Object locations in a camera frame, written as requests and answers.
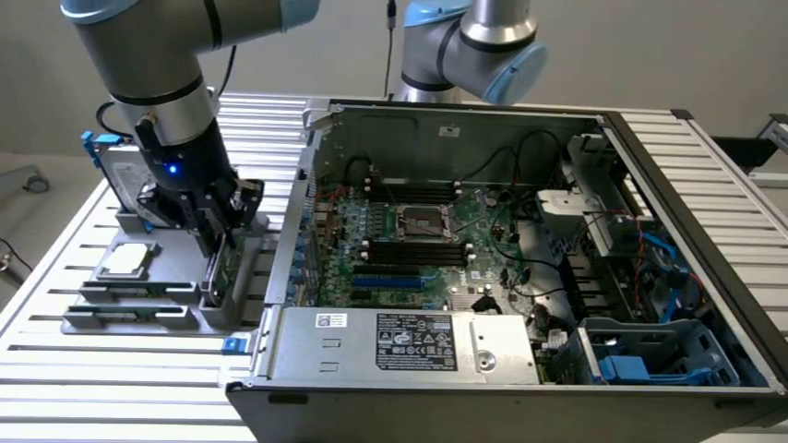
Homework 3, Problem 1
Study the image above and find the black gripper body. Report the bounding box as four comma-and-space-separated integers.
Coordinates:
135, 120, 244, 228

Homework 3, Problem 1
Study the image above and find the green graphics card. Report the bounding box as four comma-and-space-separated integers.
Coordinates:
201, 230, 249, 308

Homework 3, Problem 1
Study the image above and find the silver hard disk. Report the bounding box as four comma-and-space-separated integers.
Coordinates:
96, 145, 163, 228

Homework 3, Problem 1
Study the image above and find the silver CPU chip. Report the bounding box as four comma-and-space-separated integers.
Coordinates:
97, 242, 153, 280

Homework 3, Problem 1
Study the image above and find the grey parts rack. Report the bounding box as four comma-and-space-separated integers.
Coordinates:
59, 202, 291, 334

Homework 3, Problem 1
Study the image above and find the grey caster wheel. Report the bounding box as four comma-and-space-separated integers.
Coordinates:
21, 166, 52, 193

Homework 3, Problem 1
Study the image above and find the black expansion slot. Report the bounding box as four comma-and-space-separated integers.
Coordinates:
351, 264, 421, 279

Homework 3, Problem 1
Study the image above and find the black RAM slot bank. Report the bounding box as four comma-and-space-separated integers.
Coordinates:
363, 176, 464, 203
363, 238, 471, 269

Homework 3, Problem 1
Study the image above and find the blue expansion slot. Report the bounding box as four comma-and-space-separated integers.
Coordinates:
351, 275, 427, 290

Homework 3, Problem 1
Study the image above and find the CPU socket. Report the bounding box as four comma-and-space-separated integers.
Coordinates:
392, 202, 459, 242

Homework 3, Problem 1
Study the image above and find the silver power supply unit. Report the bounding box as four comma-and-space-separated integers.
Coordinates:
249, 305, 544, 387

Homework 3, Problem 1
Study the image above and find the green motherboard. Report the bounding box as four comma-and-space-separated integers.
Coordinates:
305, 183, 540, 327

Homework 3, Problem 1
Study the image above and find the silver chipset heatsink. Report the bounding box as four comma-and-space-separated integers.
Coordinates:
447, 294, 495, 314

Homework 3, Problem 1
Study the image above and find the silver drive cage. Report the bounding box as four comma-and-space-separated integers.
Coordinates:
533, 187, 655, 257

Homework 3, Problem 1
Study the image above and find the black open PC case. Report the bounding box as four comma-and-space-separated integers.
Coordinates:
224, 97, 788, 443

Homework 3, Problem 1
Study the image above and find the grey disk bay cage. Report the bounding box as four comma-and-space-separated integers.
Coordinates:
575, 317, 741, 387

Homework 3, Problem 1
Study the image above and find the black box beside table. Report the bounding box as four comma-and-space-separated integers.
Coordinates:
712, 135, 779, 175

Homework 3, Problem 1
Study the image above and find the silver aluminium profile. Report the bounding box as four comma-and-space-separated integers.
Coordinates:
755, 112, 788, 154

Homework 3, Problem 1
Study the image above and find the blue disk bracket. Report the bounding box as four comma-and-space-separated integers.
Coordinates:
80, 130, 121, 172

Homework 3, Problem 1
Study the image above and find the black robot wrist cable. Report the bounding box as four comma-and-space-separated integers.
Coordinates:
96, 44, 240, 136

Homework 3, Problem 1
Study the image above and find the black floor cable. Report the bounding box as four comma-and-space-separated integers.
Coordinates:
0, 238, 33, 281

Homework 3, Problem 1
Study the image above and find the thin black hanging cable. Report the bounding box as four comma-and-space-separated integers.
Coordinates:
383, 0, 397, 101

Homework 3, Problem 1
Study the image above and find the black wire on motherboard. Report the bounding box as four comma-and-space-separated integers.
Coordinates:
491, 202, 565, 296

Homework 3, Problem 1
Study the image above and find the black looped wire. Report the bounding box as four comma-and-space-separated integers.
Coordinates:
460, 129, 565, 186

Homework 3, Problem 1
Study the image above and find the blue disk wire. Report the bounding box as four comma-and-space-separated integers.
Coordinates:
636, 229, 700, 327

